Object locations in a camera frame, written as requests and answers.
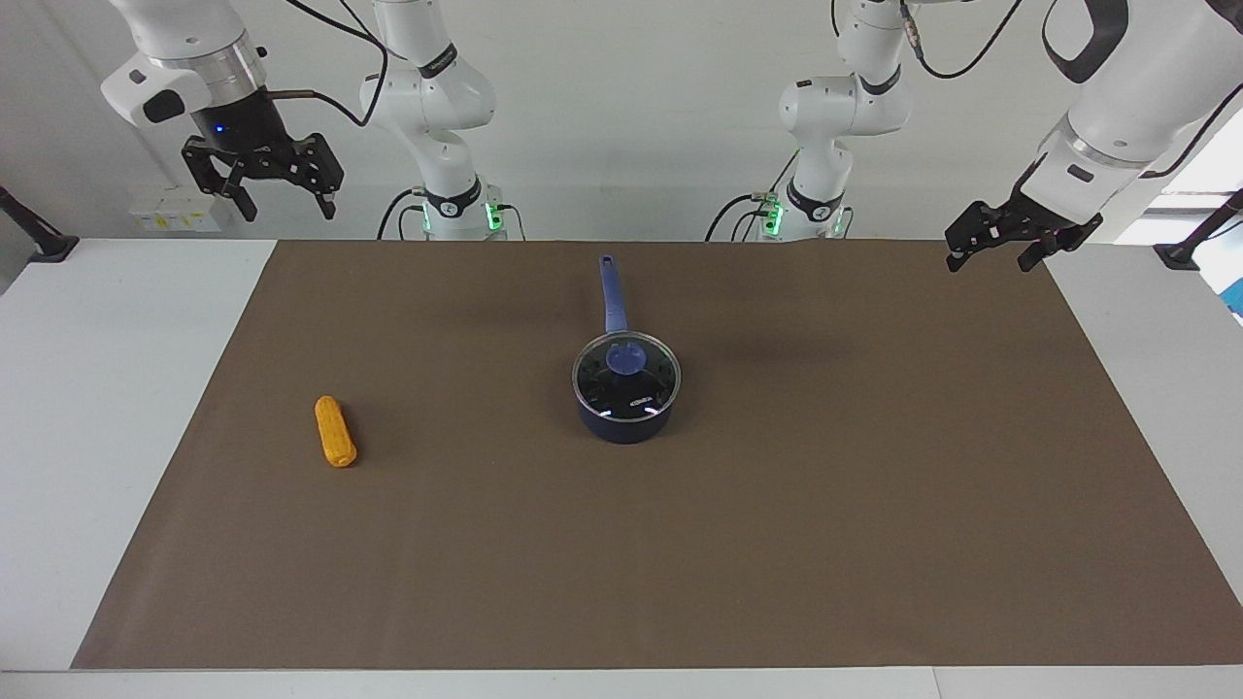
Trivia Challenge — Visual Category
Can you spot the yellow corn cob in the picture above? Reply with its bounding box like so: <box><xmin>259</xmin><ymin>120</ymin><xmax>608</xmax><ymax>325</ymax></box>
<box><xmin>314</xmin><ymin>395</ymin><xmax>358</xmax><ymax>469</ymax></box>

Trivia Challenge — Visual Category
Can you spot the glass lid blue knob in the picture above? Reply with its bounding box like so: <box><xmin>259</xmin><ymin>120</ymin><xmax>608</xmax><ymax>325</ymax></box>
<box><xmin>573</xmin><ymin>331</ymin><xmax>681</xmax><ymax>424</ymax></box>

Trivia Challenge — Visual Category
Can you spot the black clamp stand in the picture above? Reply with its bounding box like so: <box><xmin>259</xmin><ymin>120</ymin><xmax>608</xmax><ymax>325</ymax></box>
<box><xmin>1154</xmin><ymin>189</ymin><xmax>1243</xmax><ymax>272</ymax></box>
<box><xmin>0</xmin><ymin>184</ymin><xmax>80</xmax><ymax>264</ymax></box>

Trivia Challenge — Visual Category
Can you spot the dark blue saucepan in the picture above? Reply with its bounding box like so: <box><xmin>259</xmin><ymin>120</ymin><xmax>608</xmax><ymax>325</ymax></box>
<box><xmin>571</xmin><ymin>254</ymin><xmax>683</xmax><ymax>446</ymax></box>

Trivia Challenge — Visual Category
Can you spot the brown table mat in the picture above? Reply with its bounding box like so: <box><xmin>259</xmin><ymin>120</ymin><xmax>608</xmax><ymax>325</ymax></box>
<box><xmin>70</xmin><ymin>240</ymin><xmax>1243</xmax><ymax>671</ymax></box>

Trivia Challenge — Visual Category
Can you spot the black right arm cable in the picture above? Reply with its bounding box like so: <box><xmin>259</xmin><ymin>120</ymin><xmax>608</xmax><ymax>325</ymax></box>
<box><xmin>267</xmin><ymin>0</ymin><xmax>390</xmax><ymax>129</ymax></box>

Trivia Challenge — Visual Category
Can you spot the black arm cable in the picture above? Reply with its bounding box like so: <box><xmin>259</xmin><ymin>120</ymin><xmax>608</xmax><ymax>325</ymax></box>
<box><xmin>898</xmin><ymin>0</ymin><xmax>1025</xmax><ymax>82</ymax></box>
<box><xmin>267</xmin><ymin>0</ymin><xmax>390</xmax><ymax>129</ymax></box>

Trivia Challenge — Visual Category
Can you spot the black base cable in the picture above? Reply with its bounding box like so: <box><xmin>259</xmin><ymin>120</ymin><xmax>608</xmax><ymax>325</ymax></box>
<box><xmin>377</xmin><ymin>187</ymin><xmax>428</xmax><ymax>242</ymax></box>
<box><xmin>705</xmin><ymin>192</ymin><xmax>778</xmax><ymax>243</ymax></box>

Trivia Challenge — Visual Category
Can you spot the white wall socket strip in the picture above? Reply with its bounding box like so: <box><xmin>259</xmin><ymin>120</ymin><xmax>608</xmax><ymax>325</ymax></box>
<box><xmin>129</xmin><ymin>194</ymin><xmax>222</xmax><ymax>235</ymax></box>

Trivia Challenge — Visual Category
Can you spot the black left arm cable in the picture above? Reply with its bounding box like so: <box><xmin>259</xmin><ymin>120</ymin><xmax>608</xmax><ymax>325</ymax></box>
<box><xmin>898</xmin><ymin>0</ymin><xmax>1025</xmax><ymax>82</ymax></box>

